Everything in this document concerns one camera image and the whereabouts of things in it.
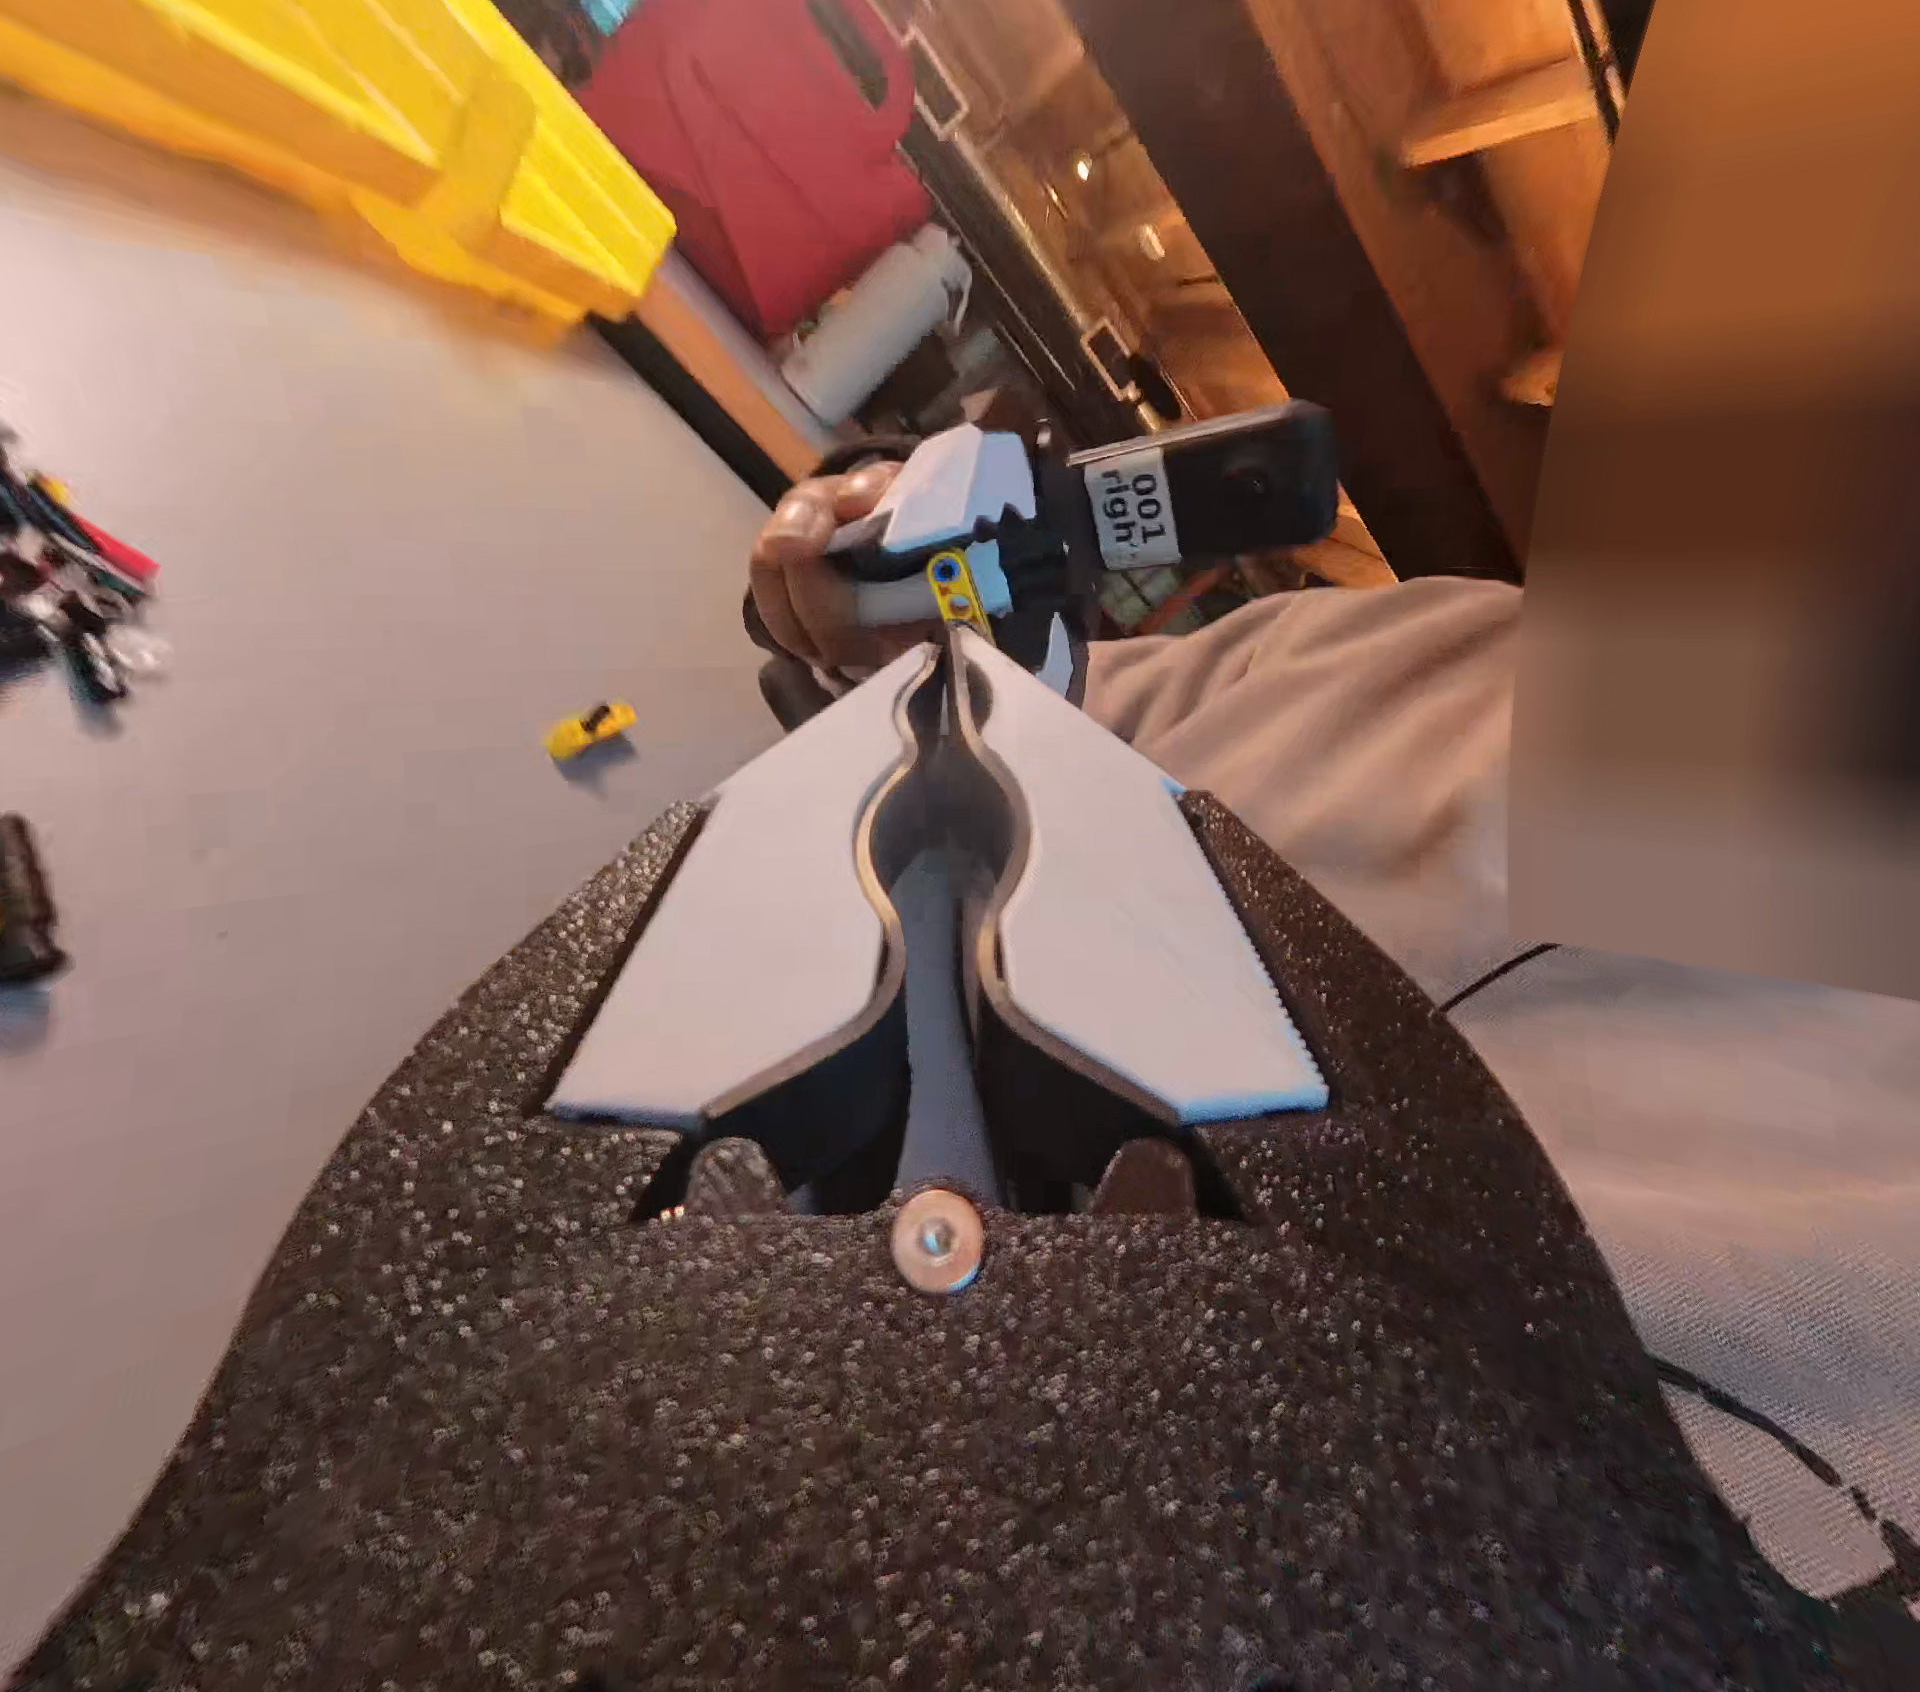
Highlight grey desk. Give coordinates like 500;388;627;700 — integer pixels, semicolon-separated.
0;93;842;1634

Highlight person's right hand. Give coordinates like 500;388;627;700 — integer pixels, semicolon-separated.
744;454;918;689

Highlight white water bottle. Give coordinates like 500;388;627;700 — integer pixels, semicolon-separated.
781;221;979;429

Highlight person's right forearm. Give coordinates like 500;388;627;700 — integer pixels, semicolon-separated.
1080;573;1525;973

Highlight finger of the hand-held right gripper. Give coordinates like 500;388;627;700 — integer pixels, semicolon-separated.
823;426;1038;566

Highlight red cardboard box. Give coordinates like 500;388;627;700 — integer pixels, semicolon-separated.
574;0;937;342

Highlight person's beige sweatshirt torso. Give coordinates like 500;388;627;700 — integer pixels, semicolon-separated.
1440;942;1920;1692

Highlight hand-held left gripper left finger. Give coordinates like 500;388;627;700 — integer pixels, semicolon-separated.
546;644;948;1123

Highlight pile of small building pins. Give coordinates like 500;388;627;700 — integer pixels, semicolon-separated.
0;424;170;704

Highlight thin black cable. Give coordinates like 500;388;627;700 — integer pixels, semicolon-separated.
1440;942;1563;1011

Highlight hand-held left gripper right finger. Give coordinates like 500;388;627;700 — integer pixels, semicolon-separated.
948;637;1333;1122

